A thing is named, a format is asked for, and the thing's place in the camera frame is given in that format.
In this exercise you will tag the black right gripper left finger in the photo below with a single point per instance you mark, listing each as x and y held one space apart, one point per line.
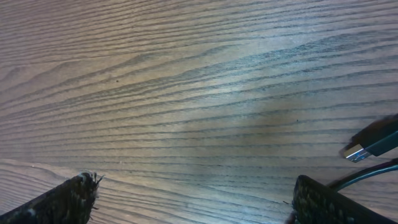
68 203

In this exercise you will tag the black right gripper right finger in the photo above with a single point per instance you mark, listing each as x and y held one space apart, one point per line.
315 203

